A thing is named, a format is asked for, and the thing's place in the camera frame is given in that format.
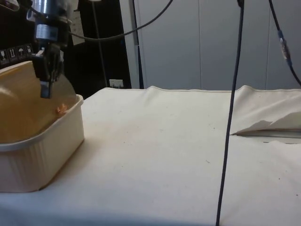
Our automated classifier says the black cable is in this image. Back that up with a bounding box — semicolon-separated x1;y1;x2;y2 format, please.
68;0;174;42
215;0;245;226
131;0;144;89
268;0;301;87

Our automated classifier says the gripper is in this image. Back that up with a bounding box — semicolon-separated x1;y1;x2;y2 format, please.
32;21;69;99

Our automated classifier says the rounded box lid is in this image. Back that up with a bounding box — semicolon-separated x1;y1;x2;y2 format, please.
0;60;78;144

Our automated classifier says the grey cable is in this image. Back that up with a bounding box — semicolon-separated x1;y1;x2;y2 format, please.
90;0;108;88

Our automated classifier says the cream box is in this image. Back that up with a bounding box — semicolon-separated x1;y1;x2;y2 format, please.
0;94;85;194

